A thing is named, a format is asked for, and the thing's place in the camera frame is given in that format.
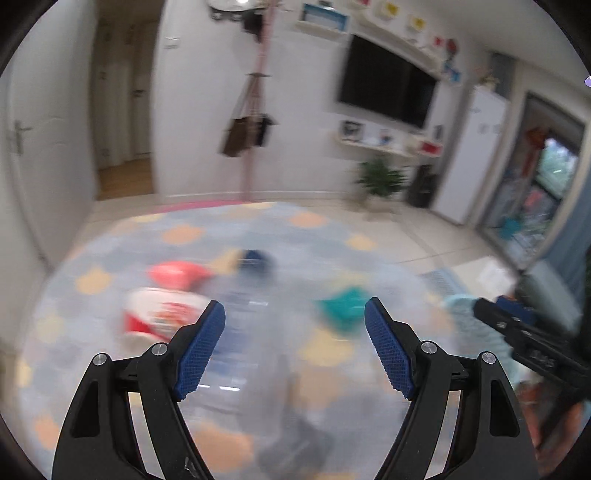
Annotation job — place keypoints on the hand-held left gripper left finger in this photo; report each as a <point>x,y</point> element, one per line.
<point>201,350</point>

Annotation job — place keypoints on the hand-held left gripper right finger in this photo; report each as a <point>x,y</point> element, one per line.
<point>388,350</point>

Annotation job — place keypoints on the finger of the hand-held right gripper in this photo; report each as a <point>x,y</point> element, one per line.
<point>489,314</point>
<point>510,302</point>

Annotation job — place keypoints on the light teal plastic basket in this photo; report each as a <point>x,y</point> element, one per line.
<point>461,307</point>

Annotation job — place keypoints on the clear plastic bottle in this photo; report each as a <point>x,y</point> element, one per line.
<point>263,337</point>

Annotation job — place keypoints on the grey sofa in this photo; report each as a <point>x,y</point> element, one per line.
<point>554,290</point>

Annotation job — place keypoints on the red print paper cup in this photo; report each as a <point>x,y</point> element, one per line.
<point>161,314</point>

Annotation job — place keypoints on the teal packet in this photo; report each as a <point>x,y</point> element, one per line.
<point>344,307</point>

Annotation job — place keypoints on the blue bucket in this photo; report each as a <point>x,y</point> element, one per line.
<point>510,228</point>

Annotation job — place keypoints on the red orange plastic bag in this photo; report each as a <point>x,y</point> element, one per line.
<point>178,274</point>

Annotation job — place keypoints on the balcony sliding door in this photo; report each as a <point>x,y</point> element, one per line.
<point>545,184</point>

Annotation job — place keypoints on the black guitar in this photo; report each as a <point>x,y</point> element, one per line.
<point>421,187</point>

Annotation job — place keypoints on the white standing air conditioner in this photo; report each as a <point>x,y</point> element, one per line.
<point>471,152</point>

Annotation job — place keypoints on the red knot decoration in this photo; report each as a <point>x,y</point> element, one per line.
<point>535,143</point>

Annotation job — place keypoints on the potted green plant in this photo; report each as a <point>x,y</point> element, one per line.
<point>378,180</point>

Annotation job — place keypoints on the brown tote bag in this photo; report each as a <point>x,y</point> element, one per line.
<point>234,138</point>

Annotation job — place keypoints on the flower vase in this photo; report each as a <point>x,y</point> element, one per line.
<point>489,79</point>

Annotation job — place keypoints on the black bag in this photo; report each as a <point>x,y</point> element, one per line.
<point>263,131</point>

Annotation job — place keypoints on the pink coat rack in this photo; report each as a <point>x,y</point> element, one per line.
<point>256,115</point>

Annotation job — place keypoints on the white hallway door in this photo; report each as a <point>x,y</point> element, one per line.
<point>142,110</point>

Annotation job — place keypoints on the red fan decoration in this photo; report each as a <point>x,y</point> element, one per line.
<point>452,48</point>

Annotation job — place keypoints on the white room door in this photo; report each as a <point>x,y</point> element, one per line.
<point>46,138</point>

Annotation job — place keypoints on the black cap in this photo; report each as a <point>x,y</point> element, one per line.
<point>252,25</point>

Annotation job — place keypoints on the red and white wall drawer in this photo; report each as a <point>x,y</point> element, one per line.
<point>427,146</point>

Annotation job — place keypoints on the white low wall shelf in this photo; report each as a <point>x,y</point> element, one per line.
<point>369,146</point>

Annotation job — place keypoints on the butterfly picture frame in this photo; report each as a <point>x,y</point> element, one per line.
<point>352,129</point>

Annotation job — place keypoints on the blue cube wall shelf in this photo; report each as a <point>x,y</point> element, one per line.
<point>453,73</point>

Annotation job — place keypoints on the wall television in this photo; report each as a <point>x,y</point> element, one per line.
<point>388,81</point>

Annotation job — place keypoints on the small red cube wall shelf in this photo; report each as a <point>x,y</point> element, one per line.
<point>438,41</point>

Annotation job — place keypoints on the white curved wall shelf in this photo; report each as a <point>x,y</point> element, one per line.
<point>406,41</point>

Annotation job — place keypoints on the yellow cube wall shelf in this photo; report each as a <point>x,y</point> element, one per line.
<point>390,9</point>
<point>416,23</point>

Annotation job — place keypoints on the light switch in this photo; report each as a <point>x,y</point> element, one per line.
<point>171,43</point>

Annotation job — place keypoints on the blue wall shelf box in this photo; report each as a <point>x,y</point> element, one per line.
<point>323,17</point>

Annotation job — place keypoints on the panda wall clock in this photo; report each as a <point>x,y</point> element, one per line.
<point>231,5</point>

